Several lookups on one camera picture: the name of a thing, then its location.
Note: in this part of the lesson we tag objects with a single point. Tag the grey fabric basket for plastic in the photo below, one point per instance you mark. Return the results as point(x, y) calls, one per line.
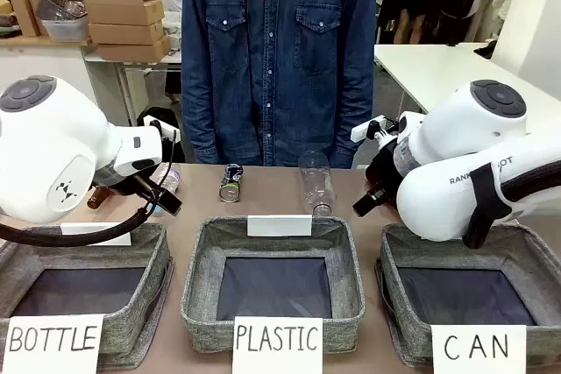
point(201, 304)

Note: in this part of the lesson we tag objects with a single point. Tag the wooden shelf board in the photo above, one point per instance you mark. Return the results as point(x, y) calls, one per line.
point(39, 41)

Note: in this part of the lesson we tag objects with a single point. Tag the small white BOTTLE card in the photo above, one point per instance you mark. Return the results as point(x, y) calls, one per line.
point(109, 236)

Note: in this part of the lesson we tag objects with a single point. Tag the brown glass bottle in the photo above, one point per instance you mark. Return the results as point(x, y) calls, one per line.
point(97, 199)

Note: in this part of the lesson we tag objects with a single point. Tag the small white PLASTIC card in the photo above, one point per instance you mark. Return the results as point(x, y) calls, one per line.
point(279, 225)

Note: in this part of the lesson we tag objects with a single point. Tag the tall brown cardboard box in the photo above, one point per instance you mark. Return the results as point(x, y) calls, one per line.
point(24, 15)

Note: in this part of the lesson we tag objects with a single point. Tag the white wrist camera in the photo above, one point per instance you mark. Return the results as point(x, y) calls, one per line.
point(154, 125)
point(364, 131)

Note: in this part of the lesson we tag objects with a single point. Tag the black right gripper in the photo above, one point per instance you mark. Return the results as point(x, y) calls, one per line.
point(368, 204)

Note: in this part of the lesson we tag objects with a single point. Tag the large white PLASTIC label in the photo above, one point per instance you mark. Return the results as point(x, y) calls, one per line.
point(277, 343)

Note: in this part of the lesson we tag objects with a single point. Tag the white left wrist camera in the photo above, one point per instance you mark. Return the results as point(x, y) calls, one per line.
point(154, 125)

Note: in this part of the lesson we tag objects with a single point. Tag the small white table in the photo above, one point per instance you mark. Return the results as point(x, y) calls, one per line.
point(131, 66)

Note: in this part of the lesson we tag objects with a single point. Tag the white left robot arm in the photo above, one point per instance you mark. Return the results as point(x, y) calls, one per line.
point(52, 150)

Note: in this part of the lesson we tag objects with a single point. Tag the person in denim shirt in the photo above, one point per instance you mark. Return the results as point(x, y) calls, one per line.
point(280, 63)

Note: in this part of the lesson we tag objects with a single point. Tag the large white BOTTLE label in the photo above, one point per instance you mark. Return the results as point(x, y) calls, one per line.
point(52, 343)

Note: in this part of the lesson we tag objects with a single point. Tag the grey fabric basket for cans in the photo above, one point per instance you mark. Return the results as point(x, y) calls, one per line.
point(394, 304)

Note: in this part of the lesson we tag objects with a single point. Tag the black bag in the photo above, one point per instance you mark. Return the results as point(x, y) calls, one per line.
point(160, 117)

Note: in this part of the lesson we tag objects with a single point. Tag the long white table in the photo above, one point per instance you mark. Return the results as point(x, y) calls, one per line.
point(438, 72)

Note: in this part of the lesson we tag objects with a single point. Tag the flat brown cardboard box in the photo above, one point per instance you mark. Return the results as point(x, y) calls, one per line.
point(125, 33)
point(125, 14)
point(133, 50)

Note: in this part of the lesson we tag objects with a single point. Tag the large white CAN label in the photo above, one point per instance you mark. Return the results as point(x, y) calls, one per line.
point(477, 347)

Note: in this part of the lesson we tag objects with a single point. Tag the clear plastic container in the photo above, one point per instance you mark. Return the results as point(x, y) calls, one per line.
point(63, 17)

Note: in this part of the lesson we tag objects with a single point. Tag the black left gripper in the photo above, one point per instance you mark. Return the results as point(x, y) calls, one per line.
point(166, 205)

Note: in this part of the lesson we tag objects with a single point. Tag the crushed dark blue can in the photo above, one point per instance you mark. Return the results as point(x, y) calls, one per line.
point(231, 192)

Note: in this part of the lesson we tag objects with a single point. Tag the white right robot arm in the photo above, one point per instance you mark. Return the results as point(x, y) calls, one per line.
point(438, 199)

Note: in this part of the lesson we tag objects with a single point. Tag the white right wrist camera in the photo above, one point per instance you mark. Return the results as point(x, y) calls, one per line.
point(364, 131)

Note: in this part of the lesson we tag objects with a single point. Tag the clear plastic bottle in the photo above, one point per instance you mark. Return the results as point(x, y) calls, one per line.
point(316, 185)

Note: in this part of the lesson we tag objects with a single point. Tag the grey fabric basket for bottles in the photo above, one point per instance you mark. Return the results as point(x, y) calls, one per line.
point(144, 304)

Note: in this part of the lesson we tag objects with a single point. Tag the plastic bottle with pink label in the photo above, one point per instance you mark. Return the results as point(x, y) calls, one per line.
point(173, 177)

